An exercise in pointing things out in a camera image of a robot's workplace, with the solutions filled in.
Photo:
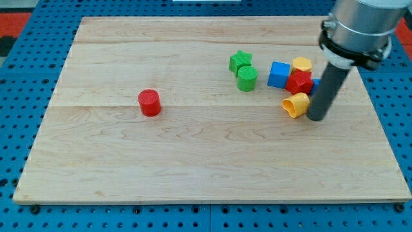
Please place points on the green cylinder block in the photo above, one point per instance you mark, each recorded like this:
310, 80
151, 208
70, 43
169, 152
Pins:
247, 76

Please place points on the red cylinder block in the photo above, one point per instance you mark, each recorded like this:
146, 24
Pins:
149, 102

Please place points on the yellow heart block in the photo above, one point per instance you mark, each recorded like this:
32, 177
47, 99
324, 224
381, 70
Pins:
296, 105

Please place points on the wooden board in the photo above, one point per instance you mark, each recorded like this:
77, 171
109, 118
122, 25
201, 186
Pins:
211, 143

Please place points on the yellow hexagon block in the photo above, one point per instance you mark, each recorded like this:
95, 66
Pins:
302, 64

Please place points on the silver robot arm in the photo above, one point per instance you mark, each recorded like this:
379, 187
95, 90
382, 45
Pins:
358, 32

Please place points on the blue cube block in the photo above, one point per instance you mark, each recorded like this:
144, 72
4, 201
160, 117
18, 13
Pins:
278, 75

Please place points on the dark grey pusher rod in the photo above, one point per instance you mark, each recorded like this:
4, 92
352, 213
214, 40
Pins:
327, 90

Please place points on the red star block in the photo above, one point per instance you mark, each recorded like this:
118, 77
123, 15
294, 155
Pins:
299, 82

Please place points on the green star block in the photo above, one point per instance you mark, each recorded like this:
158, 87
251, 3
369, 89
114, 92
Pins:
239, 60

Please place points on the small blue block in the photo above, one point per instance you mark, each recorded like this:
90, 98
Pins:
315, 86

